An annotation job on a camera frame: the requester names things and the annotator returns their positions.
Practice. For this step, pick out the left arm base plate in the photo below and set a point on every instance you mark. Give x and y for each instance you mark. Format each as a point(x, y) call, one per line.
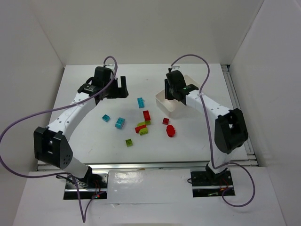
point(97, 189)

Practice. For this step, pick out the green red curved lego stack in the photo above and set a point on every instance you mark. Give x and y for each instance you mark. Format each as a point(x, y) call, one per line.
point(141, 130)

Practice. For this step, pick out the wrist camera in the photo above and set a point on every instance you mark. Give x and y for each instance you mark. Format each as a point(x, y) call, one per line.
point(113, 67)
point(173, 68)

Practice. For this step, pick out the long red lego brick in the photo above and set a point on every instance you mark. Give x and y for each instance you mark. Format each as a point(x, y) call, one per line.
point(146, 115)

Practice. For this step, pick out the long teal lego brick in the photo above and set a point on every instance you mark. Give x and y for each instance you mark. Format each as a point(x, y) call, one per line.
point(140, 102)

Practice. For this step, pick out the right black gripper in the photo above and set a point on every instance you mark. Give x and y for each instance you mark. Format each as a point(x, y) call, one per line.
point(168, 90)

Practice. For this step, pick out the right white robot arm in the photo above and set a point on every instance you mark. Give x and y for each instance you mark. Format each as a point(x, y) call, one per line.
point(226, 127)

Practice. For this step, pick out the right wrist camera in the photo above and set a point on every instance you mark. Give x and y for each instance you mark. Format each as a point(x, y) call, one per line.
point(173, 68)

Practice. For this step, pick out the small teal lego brick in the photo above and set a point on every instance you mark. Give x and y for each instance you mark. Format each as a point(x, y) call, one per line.
point(106, 118)

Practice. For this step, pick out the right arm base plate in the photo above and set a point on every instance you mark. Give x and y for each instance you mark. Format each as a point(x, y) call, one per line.
point(203, 187)

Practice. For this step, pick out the long green lego brick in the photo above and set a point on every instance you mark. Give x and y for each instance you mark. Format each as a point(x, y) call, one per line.
point(144, 123)

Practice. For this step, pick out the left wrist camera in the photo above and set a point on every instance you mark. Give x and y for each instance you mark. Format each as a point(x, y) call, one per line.
point(113, 67)

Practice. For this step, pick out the white divided container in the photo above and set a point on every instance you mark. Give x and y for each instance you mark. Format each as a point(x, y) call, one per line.
point(169, 107)

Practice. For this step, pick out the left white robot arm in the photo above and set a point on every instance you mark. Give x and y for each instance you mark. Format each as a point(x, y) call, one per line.
point(51, 144)

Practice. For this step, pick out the curved teal lego brick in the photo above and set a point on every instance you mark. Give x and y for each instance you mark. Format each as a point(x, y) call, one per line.
point(120, 123)

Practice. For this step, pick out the front aluminium rail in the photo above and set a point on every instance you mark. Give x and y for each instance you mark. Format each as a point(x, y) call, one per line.
point(157, 165)

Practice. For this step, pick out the small green lego brick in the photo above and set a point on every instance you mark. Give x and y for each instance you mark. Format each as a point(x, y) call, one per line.
point(129, 142)

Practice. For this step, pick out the small red square lego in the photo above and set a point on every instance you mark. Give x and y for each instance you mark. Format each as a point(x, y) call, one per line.
point(165, 121)

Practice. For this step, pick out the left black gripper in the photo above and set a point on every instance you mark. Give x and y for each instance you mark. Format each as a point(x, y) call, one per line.
point(118, 92)

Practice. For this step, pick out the red round lego piece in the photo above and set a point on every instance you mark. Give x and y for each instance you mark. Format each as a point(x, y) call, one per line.
point(170, 130)

